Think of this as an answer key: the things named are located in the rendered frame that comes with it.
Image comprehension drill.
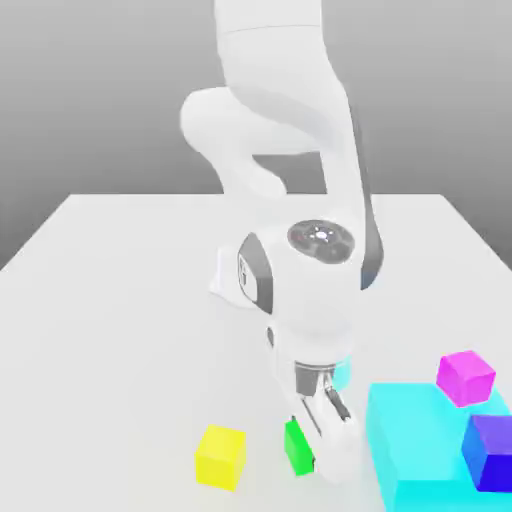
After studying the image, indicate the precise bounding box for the small blue cube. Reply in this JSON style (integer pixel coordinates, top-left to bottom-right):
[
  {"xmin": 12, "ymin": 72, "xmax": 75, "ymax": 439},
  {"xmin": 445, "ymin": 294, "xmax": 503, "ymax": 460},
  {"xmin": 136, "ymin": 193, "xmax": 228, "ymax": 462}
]
[{"xmin": 460, "ymin": 414, "xmax": 512, "ymax": 494}]

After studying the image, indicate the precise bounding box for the small green cube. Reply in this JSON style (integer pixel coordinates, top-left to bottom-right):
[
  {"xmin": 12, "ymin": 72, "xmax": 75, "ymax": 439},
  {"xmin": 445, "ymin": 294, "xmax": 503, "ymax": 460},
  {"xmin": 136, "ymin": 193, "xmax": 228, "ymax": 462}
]
[{"xmin": 284, "ymin": 415, "xmax": 316, "ymax": 478}]

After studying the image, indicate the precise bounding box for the small magenta cube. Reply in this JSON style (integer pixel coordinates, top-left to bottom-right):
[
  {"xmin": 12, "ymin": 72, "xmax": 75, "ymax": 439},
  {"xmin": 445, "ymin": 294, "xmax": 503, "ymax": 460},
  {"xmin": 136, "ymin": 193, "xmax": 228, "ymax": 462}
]
[{"xmin": 435, "ymin": 349, "xmax": 498, "ymax": 409}]

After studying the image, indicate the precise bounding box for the small yellow cube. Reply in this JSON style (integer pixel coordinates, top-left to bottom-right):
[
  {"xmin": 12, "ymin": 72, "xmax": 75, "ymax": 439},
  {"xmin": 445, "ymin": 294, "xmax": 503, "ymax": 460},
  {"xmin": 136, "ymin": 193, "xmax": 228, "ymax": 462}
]
[{"xmin": 194, "ymin": 423, "xmax": 248, "ymax": 493}]

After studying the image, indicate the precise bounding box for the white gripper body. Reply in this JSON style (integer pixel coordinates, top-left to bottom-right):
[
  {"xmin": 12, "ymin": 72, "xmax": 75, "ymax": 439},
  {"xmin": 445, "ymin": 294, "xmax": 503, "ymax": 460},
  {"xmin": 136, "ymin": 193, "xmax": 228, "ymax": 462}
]
[{"xmin": 297, "ymin": 393, "xmax": 361, "ymax": 484}]

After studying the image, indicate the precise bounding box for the large cyan box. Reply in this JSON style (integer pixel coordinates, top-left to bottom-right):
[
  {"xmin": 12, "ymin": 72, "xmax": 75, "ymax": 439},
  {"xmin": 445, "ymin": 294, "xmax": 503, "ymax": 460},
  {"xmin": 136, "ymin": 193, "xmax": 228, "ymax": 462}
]
[{"xmin": 365, "ymin": 381, "xmax": 512, "ymax": 512}]

